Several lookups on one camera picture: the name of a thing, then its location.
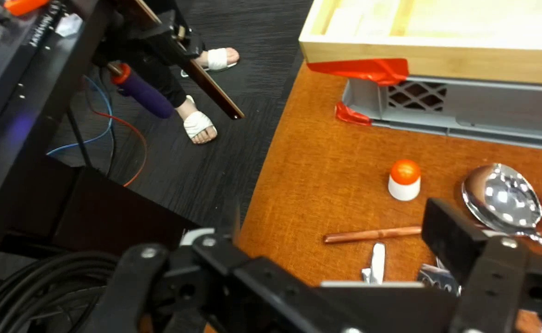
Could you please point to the person's sandalled foot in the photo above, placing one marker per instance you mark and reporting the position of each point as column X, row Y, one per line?
column 217, row 60

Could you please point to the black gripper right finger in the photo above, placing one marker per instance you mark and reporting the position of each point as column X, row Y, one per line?
column 498, row 276

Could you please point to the purple handled clamp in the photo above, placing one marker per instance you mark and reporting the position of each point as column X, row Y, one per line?
column 139, row 89

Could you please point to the orange fabric sofa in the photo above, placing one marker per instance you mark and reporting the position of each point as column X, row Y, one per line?
column 326, row 176

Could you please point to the silver serving spoon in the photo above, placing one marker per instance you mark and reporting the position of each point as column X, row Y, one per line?
column 502, row 199

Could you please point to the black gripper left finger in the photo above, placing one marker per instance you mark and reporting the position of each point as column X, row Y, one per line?
column 152, row 287

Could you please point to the wooden cutlery tray box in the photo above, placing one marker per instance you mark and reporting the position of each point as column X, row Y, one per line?
column 463, row 40

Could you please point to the grey plastic crate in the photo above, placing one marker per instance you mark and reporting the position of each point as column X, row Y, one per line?
column 509, row 114

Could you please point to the orange white bottle cap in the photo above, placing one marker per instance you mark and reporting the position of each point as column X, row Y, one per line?
column 404, row 180

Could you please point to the brown chopstick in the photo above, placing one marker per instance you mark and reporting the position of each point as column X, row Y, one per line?
column 372, row 236

